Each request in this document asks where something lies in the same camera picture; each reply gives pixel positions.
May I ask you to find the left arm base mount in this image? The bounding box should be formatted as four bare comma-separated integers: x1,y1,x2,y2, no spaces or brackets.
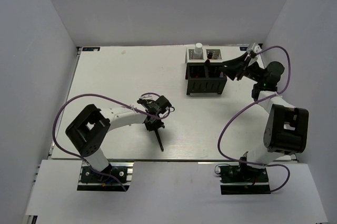
77,162,134,192

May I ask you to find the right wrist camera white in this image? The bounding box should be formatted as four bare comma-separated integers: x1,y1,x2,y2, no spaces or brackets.
246,43,262,59

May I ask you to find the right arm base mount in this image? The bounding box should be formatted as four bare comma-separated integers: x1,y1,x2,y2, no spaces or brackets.
214,163,271,195

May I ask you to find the black makeup organizer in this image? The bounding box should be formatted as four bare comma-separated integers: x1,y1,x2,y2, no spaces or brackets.
185,62,227,95

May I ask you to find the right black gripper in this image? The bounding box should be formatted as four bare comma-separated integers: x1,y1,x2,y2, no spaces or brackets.
219,52,265,83

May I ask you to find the black powder brush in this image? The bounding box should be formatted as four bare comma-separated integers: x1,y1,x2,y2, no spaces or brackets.
154,129,164,152

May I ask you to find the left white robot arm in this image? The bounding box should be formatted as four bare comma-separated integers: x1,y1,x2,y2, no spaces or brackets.
65,94,174,181

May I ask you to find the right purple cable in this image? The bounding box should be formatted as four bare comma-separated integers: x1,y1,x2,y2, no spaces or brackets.
214,46,292,193

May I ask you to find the white bottle blue liquid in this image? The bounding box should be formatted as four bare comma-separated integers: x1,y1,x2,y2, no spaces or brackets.
193,43,203,60

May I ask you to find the thin black makeup brush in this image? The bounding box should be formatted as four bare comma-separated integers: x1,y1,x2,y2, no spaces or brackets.
205,59,211,73

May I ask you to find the blue label sticker left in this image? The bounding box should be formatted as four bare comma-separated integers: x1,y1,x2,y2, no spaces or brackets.
82,47,100,52

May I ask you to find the purple cable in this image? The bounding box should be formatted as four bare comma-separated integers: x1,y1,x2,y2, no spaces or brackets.
51,92,176,192
214,46,292,193

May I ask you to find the small foundation bottle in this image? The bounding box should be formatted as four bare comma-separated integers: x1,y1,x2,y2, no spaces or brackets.
207,53,213,60

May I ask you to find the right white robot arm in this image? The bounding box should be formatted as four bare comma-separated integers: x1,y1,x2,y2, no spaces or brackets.
223,53,309,181

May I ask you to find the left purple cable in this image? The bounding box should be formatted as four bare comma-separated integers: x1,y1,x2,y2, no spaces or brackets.
51,92,176,192

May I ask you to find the white makeup organizer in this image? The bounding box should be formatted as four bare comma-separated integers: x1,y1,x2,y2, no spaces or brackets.
185,48,222,63

